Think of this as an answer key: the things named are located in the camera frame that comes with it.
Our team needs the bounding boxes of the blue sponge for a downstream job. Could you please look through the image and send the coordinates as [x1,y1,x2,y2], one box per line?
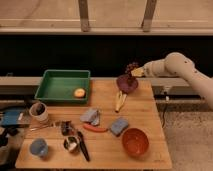
[110,118,129,136]

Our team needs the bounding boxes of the wooden cutting board table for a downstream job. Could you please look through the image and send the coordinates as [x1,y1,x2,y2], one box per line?
[16,79,172,169]

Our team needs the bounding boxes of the metal spoon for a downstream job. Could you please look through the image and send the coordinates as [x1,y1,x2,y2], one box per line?
[30,123,61,131]

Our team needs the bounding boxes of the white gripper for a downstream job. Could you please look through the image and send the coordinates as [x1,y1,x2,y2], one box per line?
[131,61,157,77]

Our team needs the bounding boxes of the red bowl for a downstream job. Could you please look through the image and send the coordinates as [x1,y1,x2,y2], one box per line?
[122,128,149,157]

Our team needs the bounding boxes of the green plastic tray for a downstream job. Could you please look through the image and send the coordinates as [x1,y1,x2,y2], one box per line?
[34,69,90,104]

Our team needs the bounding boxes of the blue cup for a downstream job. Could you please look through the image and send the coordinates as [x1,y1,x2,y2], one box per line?
[29,138,48,157]

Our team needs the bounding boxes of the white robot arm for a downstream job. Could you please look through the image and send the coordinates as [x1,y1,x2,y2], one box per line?
[131,52,213,109]

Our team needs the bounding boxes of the dark purple grape bunch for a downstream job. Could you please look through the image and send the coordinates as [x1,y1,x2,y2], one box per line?
[125,62,139,81]

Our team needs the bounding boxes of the red chili pepper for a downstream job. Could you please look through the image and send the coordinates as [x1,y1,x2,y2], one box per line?
[83,123,108,133]

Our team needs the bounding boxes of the yellow round fruit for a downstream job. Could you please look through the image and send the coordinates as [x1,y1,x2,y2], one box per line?
[74,88,86,98]

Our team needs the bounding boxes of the purple bowl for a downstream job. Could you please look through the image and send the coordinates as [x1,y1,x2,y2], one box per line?
[116,74,138,94]

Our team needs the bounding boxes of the small dark metal object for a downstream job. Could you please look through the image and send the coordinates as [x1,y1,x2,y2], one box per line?
[61,121,74,136]

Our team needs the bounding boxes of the black handled knife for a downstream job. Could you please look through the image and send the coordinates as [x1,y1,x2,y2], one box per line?
[77,131,90,162]

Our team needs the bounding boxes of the small metal bowl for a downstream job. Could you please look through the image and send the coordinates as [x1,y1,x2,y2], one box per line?
[63,136,78,153]

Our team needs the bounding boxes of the grey crumpled cloth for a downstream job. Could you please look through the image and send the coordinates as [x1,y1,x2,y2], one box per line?
[80,108,100,126]

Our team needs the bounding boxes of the white mug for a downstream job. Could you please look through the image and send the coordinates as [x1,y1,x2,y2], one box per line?
[29,102,48,122]

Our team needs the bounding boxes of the blue box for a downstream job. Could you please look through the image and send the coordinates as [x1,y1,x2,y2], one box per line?
[0,107,24,127]

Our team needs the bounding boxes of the yellow banana toy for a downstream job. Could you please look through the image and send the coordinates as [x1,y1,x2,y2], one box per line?
[115,91,127,112]

